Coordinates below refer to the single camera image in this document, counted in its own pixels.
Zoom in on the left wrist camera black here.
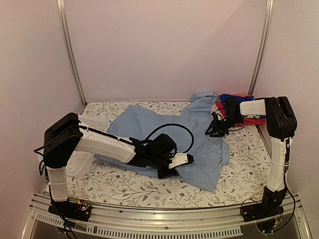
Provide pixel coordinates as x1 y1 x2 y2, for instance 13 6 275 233
150 133 177 158

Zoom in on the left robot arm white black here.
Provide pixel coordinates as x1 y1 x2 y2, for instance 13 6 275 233
34 113 177 216

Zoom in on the aluminium corner post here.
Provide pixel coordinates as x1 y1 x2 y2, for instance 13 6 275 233
56 0 87 106
248 0 274 95

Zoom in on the floral table mat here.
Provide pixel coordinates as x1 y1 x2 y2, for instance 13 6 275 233
43 100 280 209

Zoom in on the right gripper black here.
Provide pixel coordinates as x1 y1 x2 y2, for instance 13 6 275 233
206 114 243 136

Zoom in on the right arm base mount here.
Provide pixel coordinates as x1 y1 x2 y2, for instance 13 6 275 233
240 198 284 222

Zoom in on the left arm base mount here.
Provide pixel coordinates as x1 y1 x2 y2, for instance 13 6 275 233
48 200 92 222

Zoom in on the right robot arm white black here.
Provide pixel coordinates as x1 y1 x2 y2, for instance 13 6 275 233
205 96 297 217

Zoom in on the light blue shirt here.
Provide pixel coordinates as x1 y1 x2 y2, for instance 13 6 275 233
108 92 230 192

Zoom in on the folded pink garment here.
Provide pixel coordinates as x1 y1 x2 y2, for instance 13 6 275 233
216 94 266 126

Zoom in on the aluminium front rail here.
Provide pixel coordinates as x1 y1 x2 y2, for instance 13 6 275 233
21 193 314 239

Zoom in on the left aluminium corner post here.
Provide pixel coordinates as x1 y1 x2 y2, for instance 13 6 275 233
56 0 87 106

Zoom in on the right aluminium corner post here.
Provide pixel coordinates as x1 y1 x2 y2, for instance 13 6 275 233
248 0 274 95

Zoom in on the white plastic laundry basket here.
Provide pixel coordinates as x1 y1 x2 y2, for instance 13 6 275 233
34 113 107 176

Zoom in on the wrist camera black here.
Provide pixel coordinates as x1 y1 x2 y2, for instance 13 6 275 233
224 97 241 116
150 133 177 158

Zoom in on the blue printed t-shirt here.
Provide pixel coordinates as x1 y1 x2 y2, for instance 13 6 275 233
220 94 266 119

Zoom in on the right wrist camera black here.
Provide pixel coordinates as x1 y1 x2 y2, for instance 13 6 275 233
224 97 241 116

